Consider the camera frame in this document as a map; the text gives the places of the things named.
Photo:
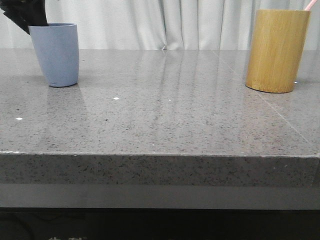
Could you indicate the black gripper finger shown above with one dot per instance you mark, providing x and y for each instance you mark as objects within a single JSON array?
[{"x": 25, "y": 13}]

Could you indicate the blue plastic cup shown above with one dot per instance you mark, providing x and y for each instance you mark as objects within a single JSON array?
[{"x": 57, "y": 50}]

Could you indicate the white pleated curtain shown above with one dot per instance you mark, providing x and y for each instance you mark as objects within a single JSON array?
[{"x": 164, "y": 24}]

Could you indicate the bamboo wooden cylindrical holder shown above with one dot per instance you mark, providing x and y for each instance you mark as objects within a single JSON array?
[{"x": 276, "y": 49}]

